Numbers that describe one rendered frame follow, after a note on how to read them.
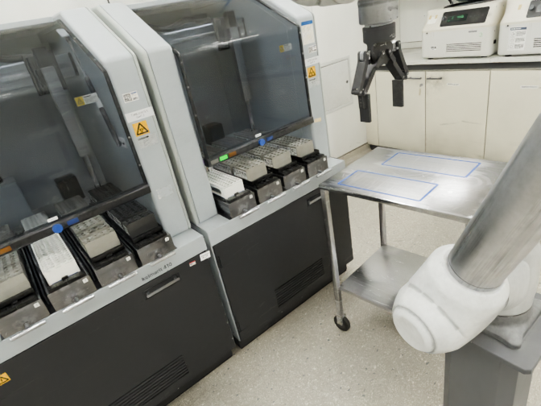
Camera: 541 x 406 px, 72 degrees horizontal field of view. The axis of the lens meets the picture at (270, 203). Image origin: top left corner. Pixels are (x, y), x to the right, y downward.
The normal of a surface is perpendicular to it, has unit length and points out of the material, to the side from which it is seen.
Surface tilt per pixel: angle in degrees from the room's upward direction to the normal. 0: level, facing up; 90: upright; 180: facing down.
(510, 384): 90
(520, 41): 90
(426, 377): 0
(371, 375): 0
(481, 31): 90
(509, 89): 90
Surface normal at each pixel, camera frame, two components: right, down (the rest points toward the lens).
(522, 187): -0.85, 0.35
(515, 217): -0.68, 0.51
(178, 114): 0.62, 0.25
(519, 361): -0.18, -0.88
